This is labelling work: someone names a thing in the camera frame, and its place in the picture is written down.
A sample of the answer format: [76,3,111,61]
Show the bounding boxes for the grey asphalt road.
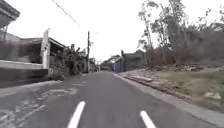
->
[0,70,218,128]

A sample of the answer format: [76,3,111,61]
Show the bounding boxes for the patchy grass ground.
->
[119,65,224,114]

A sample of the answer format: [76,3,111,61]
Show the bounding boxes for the robot's own part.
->
[67,100,87,128]
[139,110,157,128]

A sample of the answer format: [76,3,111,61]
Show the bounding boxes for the overhead wires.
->
[51,0,82,28]

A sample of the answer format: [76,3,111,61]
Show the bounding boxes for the pale concrete kerb strip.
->
[111,72,224,128]

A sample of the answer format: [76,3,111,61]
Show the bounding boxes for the building with white pillar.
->
[0,29,68,88]

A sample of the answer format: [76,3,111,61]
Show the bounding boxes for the green bushes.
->
[59,43,88,78]

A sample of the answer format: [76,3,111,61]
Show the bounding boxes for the row of trees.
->
[137,0,224,68]

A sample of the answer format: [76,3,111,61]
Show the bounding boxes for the utility pole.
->
[85,30,92,74]

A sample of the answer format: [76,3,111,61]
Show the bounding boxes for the blue gate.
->
[113,59,123,73]

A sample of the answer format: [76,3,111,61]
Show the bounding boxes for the building roof corner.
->
[0,0,21,30]

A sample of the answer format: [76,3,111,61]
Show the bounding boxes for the dark building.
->
[120,49,148,72]

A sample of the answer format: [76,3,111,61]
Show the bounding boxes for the pile of rubble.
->
[168,63,205,73]

